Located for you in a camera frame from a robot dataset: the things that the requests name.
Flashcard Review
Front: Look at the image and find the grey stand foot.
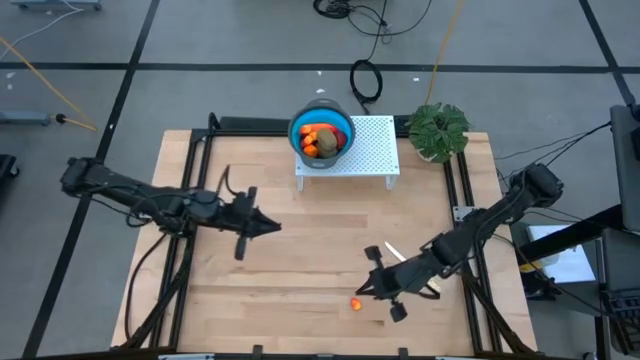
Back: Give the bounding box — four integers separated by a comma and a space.
0, 110, 54, 127
9, 0, 104, 12

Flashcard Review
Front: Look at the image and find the black coiled power cable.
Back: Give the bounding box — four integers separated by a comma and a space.
348, 0, 390, 115

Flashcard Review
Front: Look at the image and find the black base power cable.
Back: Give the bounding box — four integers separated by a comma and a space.
122, 229, 171, 341

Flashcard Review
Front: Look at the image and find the yellow hanging cable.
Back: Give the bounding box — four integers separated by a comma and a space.
424, 0, 466, 106

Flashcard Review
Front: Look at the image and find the blue collapsible bowl grey rim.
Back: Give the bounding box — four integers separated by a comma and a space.
288, 98, 357, 170

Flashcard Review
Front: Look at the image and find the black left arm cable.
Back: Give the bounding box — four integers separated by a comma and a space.
215, 164, 244, 199

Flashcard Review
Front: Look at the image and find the black equipment base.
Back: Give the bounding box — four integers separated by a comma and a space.
0, 153, 21, 180

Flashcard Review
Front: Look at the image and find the black desk beam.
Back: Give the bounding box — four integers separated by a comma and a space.
514, 203, 626, 261

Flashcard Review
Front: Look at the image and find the black floor cable bundle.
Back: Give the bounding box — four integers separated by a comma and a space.
312, 0, 434, 39

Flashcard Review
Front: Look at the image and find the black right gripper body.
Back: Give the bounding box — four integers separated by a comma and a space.
363, 245, 444, 324

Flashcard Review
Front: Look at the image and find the white perforated metal riser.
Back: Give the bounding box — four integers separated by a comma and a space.
294, 114, 401, 194

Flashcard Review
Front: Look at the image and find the yellow floor cable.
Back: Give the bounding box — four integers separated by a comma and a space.
0, 35, 99, 132

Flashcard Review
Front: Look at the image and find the knife with cream handle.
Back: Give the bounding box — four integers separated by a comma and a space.
383, 241, 444, 295

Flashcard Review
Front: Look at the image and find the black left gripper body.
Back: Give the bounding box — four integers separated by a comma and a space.
218, 185, 259, 262

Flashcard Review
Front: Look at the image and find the black aluminium rig frame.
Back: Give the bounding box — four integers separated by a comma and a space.
119, 112, 539, 360

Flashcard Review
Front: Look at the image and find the black keyboard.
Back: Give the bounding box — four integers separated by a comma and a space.
599, 287, 640, 357

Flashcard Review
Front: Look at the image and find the potted green leafy plant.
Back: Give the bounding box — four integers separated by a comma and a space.
404, 102, 472, 165

